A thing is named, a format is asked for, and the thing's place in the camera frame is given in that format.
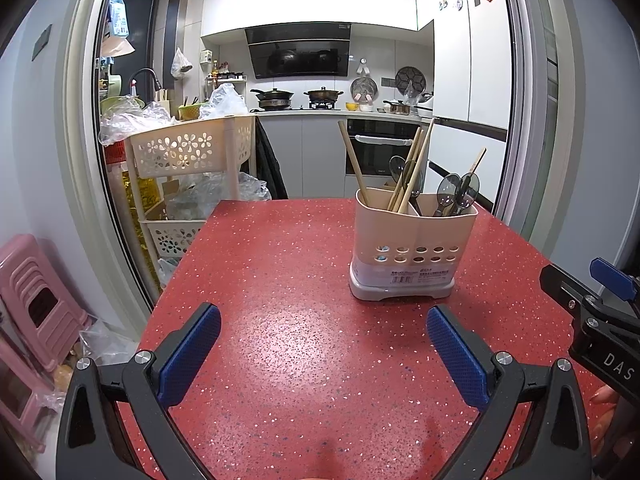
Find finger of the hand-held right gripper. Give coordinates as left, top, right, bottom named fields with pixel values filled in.
left=539, top=263, right=597, bottom=312
left=589, top=257, right=640, bottom=305

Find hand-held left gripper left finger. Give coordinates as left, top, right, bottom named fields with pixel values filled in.
left=55, top=302, right=223, bottom=480

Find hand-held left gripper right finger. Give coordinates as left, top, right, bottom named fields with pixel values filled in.
left=426, top=304, right=596, bottom=480

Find beige plastic utensil holder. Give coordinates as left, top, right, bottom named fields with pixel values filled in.
left=348, top=187, right=480, bottom=303

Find person's right hand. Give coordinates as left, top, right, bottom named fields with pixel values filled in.
left=589, top=386, right=625, bottom=443

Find plastic bag on floor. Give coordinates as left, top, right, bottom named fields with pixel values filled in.
left=79, top=316, right=142, bottom=367

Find pink plastic stool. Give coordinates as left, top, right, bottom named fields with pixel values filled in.
left=0, top=310, right=57, bottom=455
left=0, top=233, right=92, bottom=372

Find clear bag in cart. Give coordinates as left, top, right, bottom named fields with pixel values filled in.
left=164, top=169, right=272, bottom=222

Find yellow oil bottle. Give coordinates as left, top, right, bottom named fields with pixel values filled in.
left=119, top=166, right=162, bottom=222

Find beige flower-cutout storage cart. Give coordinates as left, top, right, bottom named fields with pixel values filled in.
left=123, top=113, right=259, bottom=262

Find black jacket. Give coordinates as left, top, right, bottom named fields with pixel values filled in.
left=254, top=115, right=290, bottom=200

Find black built-in oven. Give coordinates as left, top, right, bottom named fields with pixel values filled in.
left=344, top=117, right=434, bottom=179

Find white refrigerator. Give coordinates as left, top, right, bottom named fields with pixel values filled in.
left=414, top=0, right=517, bottom=212

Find crumpled clear plastic bags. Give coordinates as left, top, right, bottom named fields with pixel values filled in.
left=98, top=97, right=177, bottom=148

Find round dark egg pan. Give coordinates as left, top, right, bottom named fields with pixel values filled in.
left=394, top=65, right=427, bottom=96

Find clear plastic bag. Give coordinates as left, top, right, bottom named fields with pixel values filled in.
left=206, top=83, right=250, bottom=120

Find black wok with lid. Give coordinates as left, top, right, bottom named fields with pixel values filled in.
left=249, top=87, right=296, bottom=110

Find round steel steamer rack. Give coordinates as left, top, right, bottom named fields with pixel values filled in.
left=349, top=76, right=379, bottom=104

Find black kitchen faucet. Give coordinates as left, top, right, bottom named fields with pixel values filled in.
left=130, top=67, right=163, bottom=102

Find hanging white plastic bag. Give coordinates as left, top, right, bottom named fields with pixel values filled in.
left=170, top=47, right=194, bottom=80

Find black range hood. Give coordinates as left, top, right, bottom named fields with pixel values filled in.
left=244, top=23, right=351, bottom=80

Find dark wok with handles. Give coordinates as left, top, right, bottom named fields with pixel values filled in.
left=303, top=86, right=345, bottom=110

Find dark wall switch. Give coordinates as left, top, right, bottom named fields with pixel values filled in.
left=32, top=24, right=53, bottom=62

